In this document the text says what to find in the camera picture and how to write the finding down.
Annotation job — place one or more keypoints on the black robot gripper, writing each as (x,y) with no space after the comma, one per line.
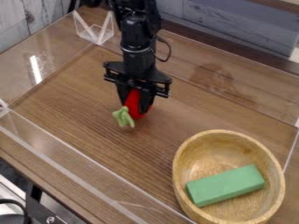
(136,72)

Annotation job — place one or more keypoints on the red plush strawberry toy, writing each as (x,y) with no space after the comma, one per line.
(128,113)

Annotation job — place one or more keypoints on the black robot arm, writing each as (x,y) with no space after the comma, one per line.
(139,23)

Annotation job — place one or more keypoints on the wooden bowl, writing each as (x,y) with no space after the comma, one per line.
(209,153)

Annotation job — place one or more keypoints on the green rectangular block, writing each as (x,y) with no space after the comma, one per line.
(224,186)

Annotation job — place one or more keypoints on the clear acrylic corner bracket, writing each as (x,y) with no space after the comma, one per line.
(97,34)

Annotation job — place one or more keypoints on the black metal table frame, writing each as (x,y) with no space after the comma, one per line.
(45,210)

